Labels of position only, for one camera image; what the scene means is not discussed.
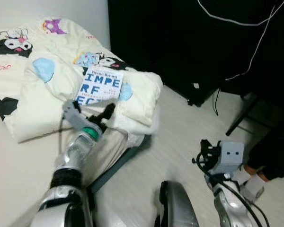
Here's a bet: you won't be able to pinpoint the white book blue letters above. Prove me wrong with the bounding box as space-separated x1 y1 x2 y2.
75 68 125 106

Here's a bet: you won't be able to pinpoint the cream cartoon print quilt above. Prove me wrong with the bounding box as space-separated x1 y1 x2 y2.
0 18 164 143

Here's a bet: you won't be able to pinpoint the black stand leg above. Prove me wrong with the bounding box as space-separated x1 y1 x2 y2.
225 92 262 137

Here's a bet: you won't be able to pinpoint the grey right robot leg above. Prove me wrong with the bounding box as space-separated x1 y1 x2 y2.
154 181 200 227

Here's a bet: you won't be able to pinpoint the person in black trousers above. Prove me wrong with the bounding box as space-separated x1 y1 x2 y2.
230 80 284 201

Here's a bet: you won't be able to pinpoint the mattress with cream sheet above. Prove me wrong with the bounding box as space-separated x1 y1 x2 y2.
0 106 154 227

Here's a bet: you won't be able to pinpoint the large black wardrobe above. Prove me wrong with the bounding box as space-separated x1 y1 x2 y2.
107 0 284 108

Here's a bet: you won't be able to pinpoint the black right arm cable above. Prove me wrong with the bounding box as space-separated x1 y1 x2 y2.
192 154 258 227
227 180 271 227

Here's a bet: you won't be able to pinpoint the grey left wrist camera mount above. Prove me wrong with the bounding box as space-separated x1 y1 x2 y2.
62 99 99 132

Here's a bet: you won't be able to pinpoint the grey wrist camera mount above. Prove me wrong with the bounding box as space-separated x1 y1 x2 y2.
212 140 246 176
62 99 99 132

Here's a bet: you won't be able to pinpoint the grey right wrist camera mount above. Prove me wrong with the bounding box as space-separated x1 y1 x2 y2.
212 140 246 176

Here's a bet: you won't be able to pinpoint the thin black hanging cable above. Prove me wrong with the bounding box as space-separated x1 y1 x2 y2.
212 87 222 117

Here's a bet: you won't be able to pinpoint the thin white cable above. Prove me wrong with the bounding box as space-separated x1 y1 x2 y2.
197 0 284 82

